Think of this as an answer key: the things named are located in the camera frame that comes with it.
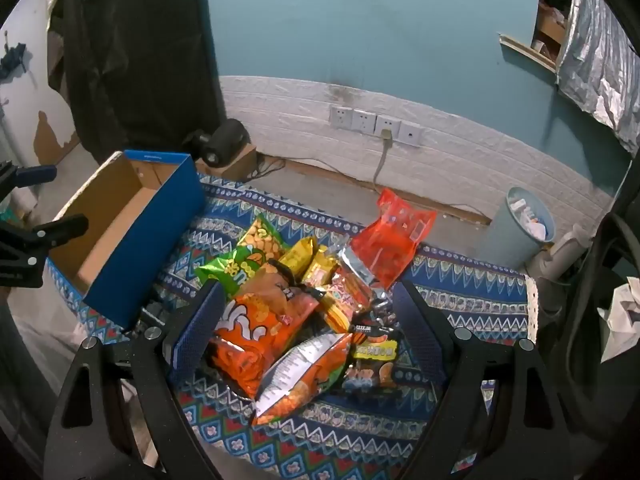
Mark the silver foil curtain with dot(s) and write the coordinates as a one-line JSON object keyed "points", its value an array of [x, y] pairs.
{"points": [[600, 60]]}

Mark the black chair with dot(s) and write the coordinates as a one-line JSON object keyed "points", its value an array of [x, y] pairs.
{"points": [[590, 285]]}

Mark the brown snack bag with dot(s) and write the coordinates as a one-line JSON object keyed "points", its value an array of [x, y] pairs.
{"points": [[272, 285]]}

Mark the patterned blue tablecloth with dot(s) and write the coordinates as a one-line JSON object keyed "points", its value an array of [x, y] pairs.
{"points": [[475, 305]]}

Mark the crumpled white paper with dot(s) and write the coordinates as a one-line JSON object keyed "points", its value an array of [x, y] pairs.
{"points": [[620, 320]]}

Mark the orange and white snack bag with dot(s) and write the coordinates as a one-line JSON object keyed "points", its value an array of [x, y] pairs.
{"points": [[300, 385]]}

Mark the red transparent snack bag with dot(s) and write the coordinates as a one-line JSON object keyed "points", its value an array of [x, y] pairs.
{"points": [[390, 245]]}

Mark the black camera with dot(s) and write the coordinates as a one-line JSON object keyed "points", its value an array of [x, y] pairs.
{"points": [[225, 142]]}

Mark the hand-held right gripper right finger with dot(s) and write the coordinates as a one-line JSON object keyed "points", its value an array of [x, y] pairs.
{"points": [[420, 330]]}

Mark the white paper trash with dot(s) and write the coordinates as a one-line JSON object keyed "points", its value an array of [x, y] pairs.
{"points": [[532, 222]]}

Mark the black snack packet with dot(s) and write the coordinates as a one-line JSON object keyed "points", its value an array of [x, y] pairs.
{"points": [[372, 355]]}

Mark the silver foil packet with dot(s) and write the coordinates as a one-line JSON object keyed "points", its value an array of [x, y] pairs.
{"points": [[357, 265]]}

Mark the green snack bag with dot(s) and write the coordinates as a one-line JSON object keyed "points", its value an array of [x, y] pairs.
{"points": [[225, 267]]}

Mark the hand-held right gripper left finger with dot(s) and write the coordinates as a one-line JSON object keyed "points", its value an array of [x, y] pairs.
{"points": [[200, 330]]}

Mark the blue cardboard box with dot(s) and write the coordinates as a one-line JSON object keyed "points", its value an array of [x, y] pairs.
{"points": [[150, 240]]}

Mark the small wooden box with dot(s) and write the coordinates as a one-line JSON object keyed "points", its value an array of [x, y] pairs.
{"points": [[242, 162]]}

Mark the golden snack packet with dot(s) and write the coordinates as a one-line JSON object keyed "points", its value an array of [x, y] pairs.
{"points": [[295, 257]]}

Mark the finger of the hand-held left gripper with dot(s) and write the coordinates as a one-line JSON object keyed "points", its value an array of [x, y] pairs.
{"points": [[30, 255], [35, 174]]}

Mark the red shrimp stick snack bag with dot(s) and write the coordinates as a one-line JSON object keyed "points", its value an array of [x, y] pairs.
{"points": [[345, 290]]}

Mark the yellow and red snack packet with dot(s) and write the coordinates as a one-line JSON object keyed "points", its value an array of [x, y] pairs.
{"points": [[320, 267]]}

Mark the large orange snack bag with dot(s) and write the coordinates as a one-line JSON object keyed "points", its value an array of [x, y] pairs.
{"points": [[250, 320]]}

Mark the white pipe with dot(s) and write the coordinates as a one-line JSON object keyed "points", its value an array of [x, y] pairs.
{"points": [[550, 265]]}

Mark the wooden window frame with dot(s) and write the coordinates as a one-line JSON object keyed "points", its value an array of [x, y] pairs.
{"points": [[525, 50]]}

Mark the white wall socket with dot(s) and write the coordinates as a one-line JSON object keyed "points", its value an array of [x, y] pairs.
{"points": [[411, 134], [341, 116], [364, 121], [387, 127]]}

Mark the light blue waste bin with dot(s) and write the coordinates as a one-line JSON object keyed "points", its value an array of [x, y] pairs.
{"points": [[515, 240]]}

